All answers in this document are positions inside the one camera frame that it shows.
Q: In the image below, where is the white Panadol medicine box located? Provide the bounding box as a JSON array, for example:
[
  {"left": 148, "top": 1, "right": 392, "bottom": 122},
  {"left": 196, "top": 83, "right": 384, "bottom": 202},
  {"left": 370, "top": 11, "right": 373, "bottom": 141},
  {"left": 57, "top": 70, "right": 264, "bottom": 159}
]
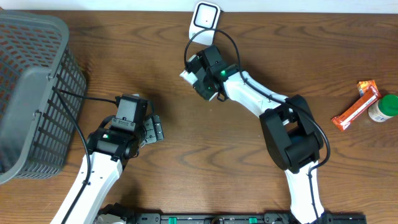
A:
[{"left": 179, "top": 70, "right": 218, "bottom": 101}]

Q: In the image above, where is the orange snack packet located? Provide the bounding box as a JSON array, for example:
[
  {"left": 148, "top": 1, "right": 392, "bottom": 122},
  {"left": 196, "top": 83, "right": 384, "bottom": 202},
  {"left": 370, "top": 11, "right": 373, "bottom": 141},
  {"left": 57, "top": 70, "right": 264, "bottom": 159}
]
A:
[{"left": 331, "top": 86, "right": 381, "bottom": 131}]

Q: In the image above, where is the orange Kleenex tissue pack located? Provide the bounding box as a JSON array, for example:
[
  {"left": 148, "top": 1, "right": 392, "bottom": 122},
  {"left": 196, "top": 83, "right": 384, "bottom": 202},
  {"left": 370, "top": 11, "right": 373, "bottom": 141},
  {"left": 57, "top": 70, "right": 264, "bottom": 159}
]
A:
[{"left": 357, "top": 80, "right": 378, "bottom": 96}]

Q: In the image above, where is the green lid jar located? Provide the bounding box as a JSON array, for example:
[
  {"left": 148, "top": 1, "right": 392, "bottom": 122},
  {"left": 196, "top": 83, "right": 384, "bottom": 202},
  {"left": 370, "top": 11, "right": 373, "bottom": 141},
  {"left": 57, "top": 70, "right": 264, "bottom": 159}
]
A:
[{"left": 368, "top": 95, "right": 398, "bottom": 123}]

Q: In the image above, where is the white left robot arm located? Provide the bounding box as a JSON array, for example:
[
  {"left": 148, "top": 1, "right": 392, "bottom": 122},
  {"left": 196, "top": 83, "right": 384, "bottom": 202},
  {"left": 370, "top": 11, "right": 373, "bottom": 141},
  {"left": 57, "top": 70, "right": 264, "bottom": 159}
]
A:
[{"left": 51, "top": 114, "right": 164, "bottom": 223}]

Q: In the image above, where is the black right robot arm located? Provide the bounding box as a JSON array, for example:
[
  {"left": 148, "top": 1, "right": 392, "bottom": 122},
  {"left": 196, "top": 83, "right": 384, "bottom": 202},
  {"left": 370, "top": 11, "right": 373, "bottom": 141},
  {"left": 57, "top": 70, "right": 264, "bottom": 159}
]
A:
[{"left": 180, "top": 45, "right": 327, "bottom": 223}]

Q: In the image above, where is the white barcode scanner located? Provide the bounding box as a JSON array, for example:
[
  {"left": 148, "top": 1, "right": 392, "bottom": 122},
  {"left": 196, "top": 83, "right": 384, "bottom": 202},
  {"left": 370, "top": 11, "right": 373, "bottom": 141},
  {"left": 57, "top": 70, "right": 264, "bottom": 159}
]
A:
[{"left": 188, "top": 1, "right": 221, "bottom": 45}]

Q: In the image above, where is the grey plastic basket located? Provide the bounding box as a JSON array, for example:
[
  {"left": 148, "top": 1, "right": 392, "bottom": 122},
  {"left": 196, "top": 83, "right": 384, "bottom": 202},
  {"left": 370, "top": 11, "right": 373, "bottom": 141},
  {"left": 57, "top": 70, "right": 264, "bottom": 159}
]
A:
[{"left": 1, "top": 10, "right": 87, "bottom": 184}]

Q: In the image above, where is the black camera cable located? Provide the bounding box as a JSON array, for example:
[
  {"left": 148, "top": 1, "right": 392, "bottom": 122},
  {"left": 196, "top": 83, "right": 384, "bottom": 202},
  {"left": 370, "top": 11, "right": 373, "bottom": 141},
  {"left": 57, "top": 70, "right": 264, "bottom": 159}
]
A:
[
  {"left": 51, "top": 86, "right": 121, "bottom": 187},
  {"left": 183, "top": 27, "right": 243, "bottom": 74}
]

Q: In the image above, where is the black left camera cable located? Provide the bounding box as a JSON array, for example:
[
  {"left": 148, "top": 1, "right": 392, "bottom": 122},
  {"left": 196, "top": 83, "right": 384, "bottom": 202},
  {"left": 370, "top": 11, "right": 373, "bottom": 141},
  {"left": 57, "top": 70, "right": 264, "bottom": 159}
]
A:
[{"left": 51, "top": 86, "right": 121, "bottom": 187}]

